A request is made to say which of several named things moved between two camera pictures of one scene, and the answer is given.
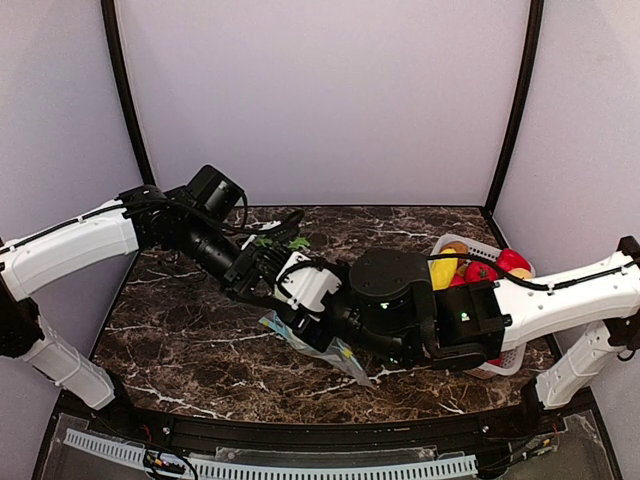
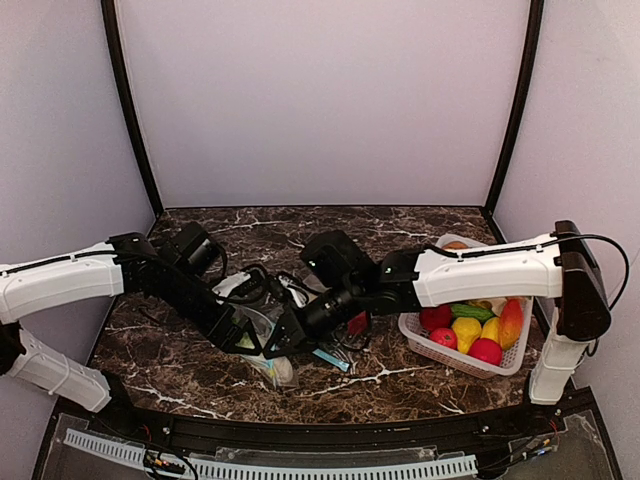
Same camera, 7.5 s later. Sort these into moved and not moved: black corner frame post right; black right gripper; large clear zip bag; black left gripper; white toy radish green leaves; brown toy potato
Moved: black right gripper; large clear zip bag; white toy radish green leaves; black left gripper
Not moved: black corner frame post right; brown toy potato
